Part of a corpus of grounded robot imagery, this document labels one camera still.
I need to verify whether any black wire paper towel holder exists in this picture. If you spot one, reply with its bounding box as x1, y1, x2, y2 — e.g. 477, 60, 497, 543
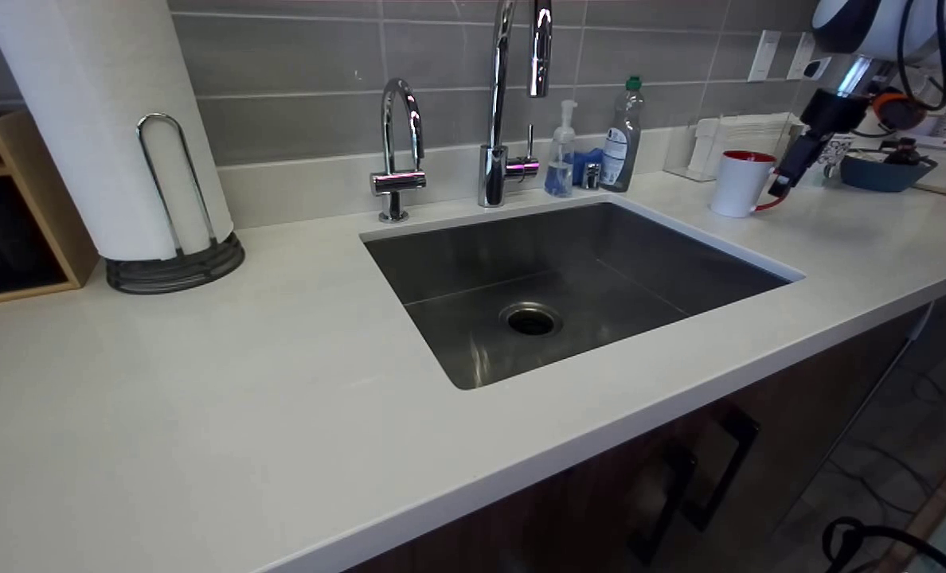
102, 110, 249, 300

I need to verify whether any white wall outlet plate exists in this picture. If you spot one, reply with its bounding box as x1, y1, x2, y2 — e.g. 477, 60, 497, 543
783, 29, 828, 83
744, 26, 786, 87

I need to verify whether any clear pump soap bottle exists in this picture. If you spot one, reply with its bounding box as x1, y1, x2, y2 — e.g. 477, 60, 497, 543
540, 97, 584, 202

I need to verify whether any black cabinet handle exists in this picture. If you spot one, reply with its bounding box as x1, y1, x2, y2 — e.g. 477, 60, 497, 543
680, 400, 761, 534
623, 442, 699, 573

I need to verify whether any tall chrome gooseneck faucet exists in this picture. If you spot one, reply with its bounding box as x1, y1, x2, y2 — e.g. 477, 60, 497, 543
474, 0, 561, 211

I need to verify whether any dish soap bottle green cap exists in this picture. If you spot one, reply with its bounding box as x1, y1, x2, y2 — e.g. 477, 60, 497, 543
598, 70, 645, 199

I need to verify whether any clear acrylic napkin holder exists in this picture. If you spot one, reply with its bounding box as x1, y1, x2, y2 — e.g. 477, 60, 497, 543
660, 110, 809, 184

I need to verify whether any dark blue bowl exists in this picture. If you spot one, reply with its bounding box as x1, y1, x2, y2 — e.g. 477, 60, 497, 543
833, 145, 938, 199

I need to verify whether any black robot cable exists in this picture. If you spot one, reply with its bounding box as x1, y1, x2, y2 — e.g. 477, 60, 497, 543
890, 0, 946, 136

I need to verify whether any stainless steel sink basin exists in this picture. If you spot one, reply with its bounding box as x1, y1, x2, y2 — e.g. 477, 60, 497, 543
356, 195, 809, 396

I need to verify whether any white paper towel roll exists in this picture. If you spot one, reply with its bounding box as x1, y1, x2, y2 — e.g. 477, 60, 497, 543
0, 0, 237, 266

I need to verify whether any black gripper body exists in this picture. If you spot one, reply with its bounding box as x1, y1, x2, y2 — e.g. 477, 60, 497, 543
802, 87, 868, 145

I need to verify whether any thin black floor cable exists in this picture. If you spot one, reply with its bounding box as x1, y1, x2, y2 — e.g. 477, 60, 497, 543
817, 514, 946, 573

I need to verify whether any dark wooden base cabinet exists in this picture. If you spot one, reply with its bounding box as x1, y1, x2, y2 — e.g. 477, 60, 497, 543
339, 276, 946, 573

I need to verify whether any small chrome faucet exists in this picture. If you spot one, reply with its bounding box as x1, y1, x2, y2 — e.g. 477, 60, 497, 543
366, 75, 432, 226

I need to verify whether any small blue sponge holder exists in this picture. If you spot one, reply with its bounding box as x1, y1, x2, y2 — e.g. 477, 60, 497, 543
569, 147, 609, 195

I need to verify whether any light wooden frame box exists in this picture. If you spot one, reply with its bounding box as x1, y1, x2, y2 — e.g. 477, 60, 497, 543
0, 110, 102, 315

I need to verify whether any white mug with red interior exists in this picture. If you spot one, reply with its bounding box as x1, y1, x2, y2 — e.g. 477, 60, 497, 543
706, 147, 794, 223

